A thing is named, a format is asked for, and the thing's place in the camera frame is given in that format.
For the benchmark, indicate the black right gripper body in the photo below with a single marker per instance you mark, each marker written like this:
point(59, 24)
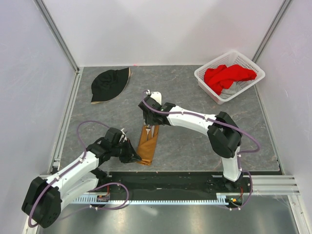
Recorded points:
point(148, 119)

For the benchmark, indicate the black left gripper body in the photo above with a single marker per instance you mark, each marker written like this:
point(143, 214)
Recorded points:
point(120, 150)

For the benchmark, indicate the silver knife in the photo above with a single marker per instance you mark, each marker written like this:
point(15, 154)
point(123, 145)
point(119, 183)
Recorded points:
point(152, 131)

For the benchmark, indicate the silver fork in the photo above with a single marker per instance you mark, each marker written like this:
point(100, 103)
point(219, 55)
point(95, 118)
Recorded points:
point(147, 128)

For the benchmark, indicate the orange cloth napkin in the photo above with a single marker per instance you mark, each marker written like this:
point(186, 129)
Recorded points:
point(147, 145)

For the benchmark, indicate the white plastic basket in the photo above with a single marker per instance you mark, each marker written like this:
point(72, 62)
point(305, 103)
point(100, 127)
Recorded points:
point(229, 58)

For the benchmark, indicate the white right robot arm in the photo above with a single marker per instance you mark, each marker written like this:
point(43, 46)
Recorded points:
point(223, 134)

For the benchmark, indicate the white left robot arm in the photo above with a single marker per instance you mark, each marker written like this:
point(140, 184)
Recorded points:
point(47, 197)

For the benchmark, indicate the black bucket hat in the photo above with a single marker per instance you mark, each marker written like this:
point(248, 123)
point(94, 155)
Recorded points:
point(109, 85)

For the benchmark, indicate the red cloth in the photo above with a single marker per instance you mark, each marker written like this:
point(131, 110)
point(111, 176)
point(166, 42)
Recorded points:
point(223, 77)

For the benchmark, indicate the grey cloth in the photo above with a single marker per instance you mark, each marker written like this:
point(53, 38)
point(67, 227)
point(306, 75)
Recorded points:
point(232, 90)

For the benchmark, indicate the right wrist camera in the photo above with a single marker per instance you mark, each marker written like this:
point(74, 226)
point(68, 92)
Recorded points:
point(157, 96)

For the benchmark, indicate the slotted cable duct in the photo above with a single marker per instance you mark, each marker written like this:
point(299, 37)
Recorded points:
point(116, 199)

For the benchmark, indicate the aluminium front rail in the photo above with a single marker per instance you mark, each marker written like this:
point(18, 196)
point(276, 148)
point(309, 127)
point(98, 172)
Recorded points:
point(274, 185)

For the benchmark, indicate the left aluminium frame post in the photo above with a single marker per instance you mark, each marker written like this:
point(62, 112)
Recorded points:
point(56, 33)

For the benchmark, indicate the aluminium frame post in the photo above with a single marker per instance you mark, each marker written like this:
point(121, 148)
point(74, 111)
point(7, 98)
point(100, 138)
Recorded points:
point(272, 28)
point(56, 33)

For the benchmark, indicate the right aluminium frame post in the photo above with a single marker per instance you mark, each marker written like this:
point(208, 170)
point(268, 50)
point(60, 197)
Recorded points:
point(272, 28)

